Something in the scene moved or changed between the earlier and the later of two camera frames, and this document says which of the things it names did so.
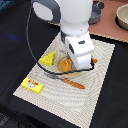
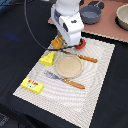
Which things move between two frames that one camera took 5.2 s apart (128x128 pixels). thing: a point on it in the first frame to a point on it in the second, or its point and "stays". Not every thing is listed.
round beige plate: (69, 75) stays
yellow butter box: (32, 85) stays
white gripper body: (80, 48) to (68, 23)
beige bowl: (121, 18) stays
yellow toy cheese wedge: (48, 59) stays
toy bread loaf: (66, 65) to (57, 43)
